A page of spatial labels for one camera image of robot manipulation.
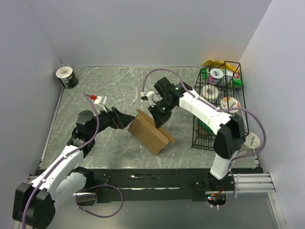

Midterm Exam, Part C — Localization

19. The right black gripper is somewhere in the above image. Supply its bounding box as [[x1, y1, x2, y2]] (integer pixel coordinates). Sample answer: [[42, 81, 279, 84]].
[[148, 99, 176, 129]]

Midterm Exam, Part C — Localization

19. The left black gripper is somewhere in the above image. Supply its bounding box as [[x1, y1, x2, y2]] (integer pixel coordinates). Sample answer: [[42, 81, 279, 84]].
[[89, 104, 135, 136]]

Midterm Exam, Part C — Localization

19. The brown cardboard box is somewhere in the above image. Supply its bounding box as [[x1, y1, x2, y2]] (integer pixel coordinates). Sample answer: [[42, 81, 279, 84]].
[[128, 109, 176, 156]]

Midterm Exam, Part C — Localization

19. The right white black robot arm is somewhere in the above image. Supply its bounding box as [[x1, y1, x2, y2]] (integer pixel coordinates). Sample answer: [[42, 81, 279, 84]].
[[141, 77, 245, 190]]

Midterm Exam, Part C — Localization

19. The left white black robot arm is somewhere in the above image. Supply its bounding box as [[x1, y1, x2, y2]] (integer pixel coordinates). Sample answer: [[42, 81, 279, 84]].
[[12, 107, 135, 229]]

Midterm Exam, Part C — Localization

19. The blue white yogurt cup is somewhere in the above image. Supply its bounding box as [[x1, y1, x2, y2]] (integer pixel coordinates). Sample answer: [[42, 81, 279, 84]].
[[208, 68, 224, 84]]

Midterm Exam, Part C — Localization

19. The Chobani yogurt cup in basket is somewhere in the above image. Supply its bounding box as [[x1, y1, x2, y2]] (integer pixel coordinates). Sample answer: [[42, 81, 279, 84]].
[[220, 96, 241, 110]]

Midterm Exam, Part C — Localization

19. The yellow snack bag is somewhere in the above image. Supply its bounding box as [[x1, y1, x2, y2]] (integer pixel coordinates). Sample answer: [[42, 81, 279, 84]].
[[202, 59, 238, 72]]

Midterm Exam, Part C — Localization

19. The green black chips can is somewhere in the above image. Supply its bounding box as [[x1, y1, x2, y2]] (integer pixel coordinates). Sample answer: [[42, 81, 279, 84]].
[[55, 66, 78, 89]]

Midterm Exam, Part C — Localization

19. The green snack bag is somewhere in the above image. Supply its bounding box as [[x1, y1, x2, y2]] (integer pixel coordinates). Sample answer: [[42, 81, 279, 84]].
[[223, 70, 243, 88]]

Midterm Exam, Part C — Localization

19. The red white package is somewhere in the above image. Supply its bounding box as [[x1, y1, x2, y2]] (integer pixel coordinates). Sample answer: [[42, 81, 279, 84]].
[[234, 73, 240, 79]]

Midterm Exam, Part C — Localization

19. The white yogurt cup on table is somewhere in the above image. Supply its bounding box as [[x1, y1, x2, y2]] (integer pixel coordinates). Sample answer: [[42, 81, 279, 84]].
[[244, 132, 261, 149]]

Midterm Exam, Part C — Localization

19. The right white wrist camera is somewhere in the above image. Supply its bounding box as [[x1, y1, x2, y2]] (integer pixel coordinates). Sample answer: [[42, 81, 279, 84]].
[[141, 91, 159, 107]]

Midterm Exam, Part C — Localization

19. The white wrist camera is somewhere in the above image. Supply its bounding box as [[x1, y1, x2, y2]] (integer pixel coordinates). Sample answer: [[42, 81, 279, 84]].
[[141, 91, 159, 107], [90, 94, 107, 112]]

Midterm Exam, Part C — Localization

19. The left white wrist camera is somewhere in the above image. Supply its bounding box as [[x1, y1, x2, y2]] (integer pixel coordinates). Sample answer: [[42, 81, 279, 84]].
[[90, 94, 107, 112]]

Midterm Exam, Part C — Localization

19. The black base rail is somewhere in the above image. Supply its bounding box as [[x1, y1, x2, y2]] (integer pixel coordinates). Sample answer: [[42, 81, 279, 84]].
[[35, 168, 263, 204]]

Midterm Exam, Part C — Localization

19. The black wire basket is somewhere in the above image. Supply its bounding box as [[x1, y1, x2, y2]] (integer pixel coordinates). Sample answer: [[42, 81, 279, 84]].
[[192, 61, 245, 151]]

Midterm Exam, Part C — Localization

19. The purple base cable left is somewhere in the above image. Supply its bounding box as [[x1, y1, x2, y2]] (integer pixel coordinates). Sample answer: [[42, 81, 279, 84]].
[[75, 183, 124, 218]]

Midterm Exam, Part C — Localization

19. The aluminium frame rail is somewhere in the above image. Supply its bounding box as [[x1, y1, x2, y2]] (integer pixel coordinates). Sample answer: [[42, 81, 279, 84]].
[[234, 173, 275, 193]]

